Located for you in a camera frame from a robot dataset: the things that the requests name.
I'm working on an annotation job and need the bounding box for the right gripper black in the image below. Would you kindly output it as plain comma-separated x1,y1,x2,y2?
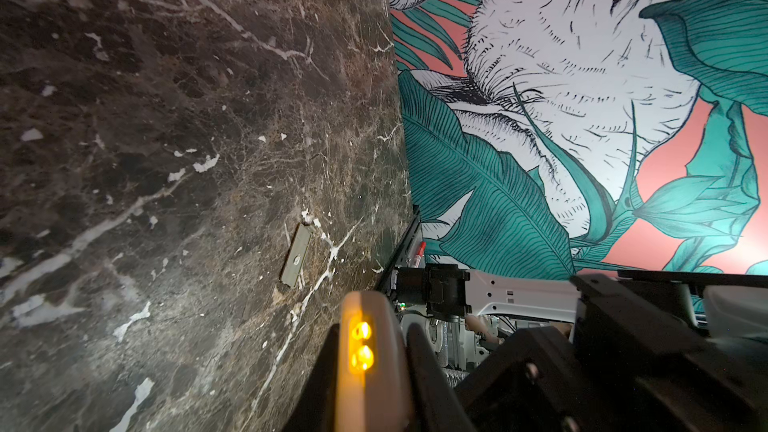
455,275,767,431

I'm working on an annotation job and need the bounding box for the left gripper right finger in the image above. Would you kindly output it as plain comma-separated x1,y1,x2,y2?
406,324,474,432

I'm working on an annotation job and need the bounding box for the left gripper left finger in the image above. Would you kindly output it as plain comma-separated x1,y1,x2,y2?
283,324,339,432

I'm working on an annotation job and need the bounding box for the white remote control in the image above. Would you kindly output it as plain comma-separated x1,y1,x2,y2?
334,291,416,431

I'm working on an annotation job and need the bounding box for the remote battery cover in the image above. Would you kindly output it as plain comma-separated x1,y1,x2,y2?
280,223,312,287

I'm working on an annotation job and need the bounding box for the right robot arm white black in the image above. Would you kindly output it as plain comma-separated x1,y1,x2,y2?
396,265,767,431

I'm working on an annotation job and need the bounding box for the red white marker pen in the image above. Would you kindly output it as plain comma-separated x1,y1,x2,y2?
410,241,426,268

